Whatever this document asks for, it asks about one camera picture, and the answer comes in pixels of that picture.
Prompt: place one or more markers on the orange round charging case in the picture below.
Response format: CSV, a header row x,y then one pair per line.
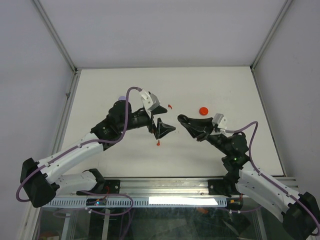
x,y
203,111

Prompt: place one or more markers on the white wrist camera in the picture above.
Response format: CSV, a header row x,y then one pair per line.
x,y
219,123
149,101

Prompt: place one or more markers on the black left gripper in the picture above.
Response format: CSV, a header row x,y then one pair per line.
x,y
162,128

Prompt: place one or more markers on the left aluminium frame post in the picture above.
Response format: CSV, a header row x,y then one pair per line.
x,y
54,34

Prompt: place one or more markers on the lilac round charging case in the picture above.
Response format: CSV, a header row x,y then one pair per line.
x,y
121,98

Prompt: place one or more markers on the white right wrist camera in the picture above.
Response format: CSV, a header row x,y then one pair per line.
x,y
219,123

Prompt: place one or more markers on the aluminium corner frame post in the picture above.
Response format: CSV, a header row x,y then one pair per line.
x,y
271,33

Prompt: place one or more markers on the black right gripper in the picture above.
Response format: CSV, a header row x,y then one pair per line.
x,y
196,130

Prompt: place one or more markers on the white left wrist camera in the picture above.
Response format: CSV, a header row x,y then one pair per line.
x,y
149,101

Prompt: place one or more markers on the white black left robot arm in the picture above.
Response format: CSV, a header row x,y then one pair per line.
x,y
44,179

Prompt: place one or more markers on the black round charging case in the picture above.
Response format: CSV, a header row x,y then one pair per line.
x,y
182,118

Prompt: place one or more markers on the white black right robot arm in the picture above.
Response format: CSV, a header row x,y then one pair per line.
x,y
298,213

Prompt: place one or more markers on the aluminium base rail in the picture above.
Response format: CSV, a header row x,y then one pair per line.
x,y
170,186

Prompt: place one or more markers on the white slotted cable duct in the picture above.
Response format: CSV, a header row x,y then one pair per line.
x,y
137,202

